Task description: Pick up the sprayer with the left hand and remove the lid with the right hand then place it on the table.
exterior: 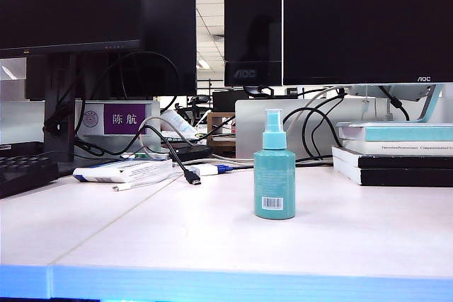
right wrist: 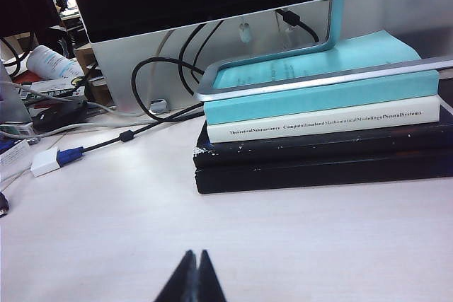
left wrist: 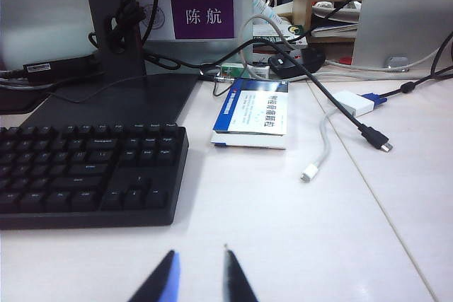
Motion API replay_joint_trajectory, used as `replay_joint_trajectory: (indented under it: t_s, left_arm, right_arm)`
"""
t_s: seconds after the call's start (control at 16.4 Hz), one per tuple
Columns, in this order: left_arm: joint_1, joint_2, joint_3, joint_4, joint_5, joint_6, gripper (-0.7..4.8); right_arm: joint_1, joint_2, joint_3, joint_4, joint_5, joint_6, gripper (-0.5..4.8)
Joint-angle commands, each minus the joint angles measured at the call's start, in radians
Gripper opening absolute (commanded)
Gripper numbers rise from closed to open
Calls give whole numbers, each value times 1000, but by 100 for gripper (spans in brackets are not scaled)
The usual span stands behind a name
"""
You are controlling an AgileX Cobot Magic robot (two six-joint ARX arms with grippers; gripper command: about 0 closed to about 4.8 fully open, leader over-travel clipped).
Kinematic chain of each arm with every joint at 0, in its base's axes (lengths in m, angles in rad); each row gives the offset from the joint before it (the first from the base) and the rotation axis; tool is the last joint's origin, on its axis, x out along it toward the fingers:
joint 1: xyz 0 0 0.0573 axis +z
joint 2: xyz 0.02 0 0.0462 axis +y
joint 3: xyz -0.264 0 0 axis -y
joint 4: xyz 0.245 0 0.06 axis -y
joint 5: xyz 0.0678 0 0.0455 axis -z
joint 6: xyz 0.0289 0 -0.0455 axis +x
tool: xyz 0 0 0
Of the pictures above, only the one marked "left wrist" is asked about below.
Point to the black keyboard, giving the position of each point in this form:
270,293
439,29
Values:
88,181

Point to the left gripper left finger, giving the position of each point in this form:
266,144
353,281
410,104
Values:
164,280

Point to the black mouse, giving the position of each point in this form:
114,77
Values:
297,61

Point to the black power adapter with label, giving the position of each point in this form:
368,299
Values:
60,68

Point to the blue white medicine box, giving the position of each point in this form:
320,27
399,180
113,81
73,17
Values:
255,111

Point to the black monitor with grey stand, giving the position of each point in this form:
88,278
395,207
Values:
124,104

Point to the white cream tube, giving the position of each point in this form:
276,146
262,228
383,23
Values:
265,8

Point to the silver laptop stand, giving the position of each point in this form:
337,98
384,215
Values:
400,22

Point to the purple name plate acrylic stand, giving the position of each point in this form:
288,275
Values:
201,15

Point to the small green white box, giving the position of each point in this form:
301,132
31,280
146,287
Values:
233,70

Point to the wooden desk shelf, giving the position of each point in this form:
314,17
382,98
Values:
301,5

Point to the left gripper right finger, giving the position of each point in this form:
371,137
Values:
235,280

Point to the narrow frosted desk partition panel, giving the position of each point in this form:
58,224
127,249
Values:
42,26

